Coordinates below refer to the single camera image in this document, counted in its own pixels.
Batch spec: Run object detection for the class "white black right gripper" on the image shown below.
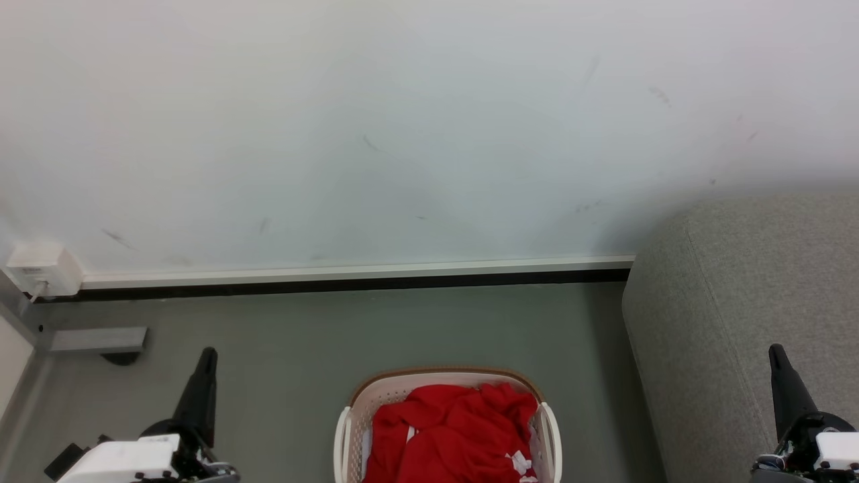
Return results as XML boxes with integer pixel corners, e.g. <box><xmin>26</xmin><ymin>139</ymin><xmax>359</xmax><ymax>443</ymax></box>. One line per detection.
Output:
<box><xmin>750</xmin><ymin>343</ymin><xmax>859</xmax><ymax>483</ymax></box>

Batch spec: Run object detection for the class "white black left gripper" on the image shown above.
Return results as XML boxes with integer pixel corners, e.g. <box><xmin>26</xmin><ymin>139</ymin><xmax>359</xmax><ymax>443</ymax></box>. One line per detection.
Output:
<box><xmin>57</xmin><ymin>347</ymin><xmax>240</xmax><ymax>483</ymax></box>

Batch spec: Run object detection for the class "red garment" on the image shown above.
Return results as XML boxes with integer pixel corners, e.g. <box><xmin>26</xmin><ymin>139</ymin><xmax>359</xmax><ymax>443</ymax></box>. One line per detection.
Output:
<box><xmin>362</xmin><ymin>382</ymin><xmax>540</xmax><ymax>483</ymax></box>

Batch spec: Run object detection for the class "grey fabric sofa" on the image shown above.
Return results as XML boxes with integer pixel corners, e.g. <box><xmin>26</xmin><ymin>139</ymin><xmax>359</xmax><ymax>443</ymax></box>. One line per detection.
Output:
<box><xmin>621</xmin><ymin>195</ymin><xmax>859</xmax><ymax>483</ymax></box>

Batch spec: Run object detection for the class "grey metal bar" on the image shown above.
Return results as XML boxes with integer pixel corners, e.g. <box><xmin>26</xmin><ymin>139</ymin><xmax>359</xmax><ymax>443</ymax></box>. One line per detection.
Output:
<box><xmin>50</xmin><ymin>327</ymin><xmax>148</xmax><ymax>354</ymax></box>

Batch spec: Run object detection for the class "white laundry basket brown rim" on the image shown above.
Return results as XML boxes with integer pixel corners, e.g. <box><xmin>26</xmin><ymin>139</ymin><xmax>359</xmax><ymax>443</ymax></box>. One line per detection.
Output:
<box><xmin>334</xmin><ymin>366</ymin><xmax>563</xmax><ymax>483</ymax></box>

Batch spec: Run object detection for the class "white black baseboard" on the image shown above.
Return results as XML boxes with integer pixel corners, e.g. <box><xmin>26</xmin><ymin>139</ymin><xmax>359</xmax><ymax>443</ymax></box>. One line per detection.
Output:
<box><xmin>34</xmin><ymin>255</ymin><xmax>635</xmax><ymax>303</ymax></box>

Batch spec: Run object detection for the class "white wall socket box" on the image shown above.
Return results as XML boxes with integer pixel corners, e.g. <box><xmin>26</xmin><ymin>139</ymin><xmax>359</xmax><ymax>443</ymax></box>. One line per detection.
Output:
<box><xmin>5</xmin><ymin>241</ymin><xmax>85</xmax><ymax>299</ymax></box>

